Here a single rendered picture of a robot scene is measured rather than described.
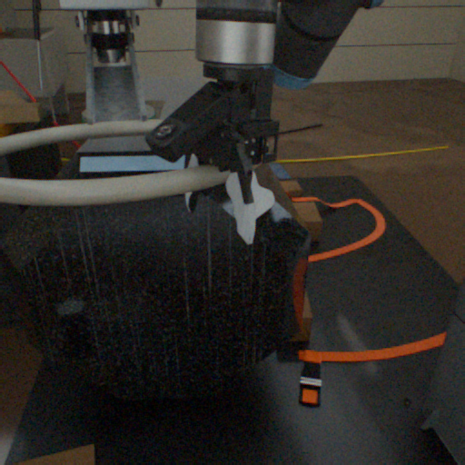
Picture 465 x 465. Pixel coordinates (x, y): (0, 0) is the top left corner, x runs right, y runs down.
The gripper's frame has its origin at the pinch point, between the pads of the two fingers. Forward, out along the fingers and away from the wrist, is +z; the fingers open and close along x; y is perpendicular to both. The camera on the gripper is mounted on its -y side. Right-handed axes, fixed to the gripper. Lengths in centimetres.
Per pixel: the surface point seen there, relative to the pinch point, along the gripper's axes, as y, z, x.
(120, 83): 21, -9, 65
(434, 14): 651, -48, 305
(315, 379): 66, 84, 22
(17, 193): -20.9, -5.6, 10.3
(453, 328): 81, 50, -9
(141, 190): -9.9, -6.5, 1.5
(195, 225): 26, 22, 38
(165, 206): 19.7, 16.6, 42.6
